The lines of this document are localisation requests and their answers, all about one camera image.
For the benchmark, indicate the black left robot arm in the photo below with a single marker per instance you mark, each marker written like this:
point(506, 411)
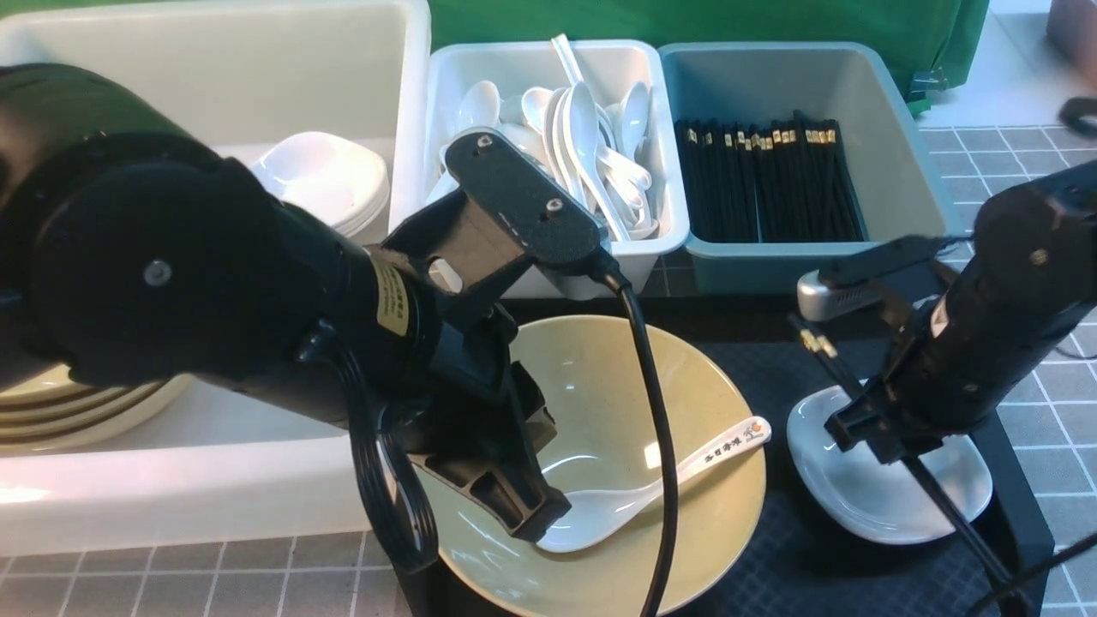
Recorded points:
point(133, 253)

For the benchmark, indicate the white spoon handle at back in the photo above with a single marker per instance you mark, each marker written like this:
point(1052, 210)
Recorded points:
point(562, 45)

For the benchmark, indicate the large white plastic tub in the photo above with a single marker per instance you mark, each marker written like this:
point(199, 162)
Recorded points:
point(239, 75)

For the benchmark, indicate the green cloth backdrop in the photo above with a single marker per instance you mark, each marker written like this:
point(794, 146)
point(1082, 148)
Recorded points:
point(923, 44)

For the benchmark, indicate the black plastic serving tray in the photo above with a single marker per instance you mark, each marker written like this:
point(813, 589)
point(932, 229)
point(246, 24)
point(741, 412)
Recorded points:
point(799, 561)

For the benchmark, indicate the olive green noodle bowl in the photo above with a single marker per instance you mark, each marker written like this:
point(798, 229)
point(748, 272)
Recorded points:
point(588, 371)

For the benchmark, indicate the white plastic spoon bin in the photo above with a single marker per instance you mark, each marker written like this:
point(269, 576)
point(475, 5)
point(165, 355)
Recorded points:
point(611, 67)

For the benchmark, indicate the grey grid table mat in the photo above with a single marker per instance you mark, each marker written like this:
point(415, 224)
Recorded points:
point(1048, 419)

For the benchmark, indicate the lower stacked white dishes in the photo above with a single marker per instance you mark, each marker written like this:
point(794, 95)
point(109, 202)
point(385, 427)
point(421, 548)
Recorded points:
point(370, 204)

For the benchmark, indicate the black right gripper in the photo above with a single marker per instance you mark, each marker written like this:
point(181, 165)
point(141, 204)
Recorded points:
point(872, 418)

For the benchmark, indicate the white spoon centre upright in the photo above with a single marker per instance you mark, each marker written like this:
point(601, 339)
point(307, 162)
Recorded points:
point(582, 137)

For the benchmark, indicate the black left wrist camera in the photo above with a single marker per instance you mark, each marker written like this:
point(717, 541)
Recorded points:
point(506, 217)

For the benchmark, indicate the black chopsticks bundle in bin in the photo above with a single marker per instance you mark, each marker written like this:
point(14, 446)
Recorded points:
point(783, 182)

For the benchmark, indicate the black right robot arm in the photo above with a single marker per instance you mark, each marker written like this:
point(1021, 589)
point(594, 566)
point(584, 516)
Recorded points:
point(964, 339)

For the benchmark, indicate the white square sauce dish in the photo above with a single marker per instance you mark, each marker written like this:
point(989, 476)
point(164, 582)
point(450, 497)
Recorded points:
point(882, 503)

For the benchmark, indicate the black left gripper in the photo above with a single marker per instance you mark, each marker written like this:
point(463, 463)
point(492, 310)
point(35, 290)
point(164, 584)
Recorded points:
point(473, 418)

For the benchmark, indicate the blue-grey plastic chopstick bin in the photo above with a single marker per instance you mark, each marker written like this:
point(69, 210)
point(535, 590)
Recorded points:
point(896, 183)

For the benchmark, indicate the white spoon right back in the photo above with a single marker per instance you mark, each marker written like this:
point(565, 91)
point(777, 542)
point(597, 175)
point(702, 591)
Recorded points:
point(632, 120)

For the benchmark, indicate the white printed soup spoon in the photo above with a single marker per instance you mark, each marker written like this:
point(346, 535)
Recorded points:
point(596, 514)

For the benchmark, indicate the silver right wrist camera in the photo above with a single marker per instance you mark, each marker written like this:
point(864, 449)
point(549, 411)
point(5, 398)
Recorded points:
point(899, 275)

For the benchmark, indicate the white spoon far left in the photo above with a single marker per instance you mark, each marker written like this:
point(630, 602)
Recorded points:
point(479, 109)

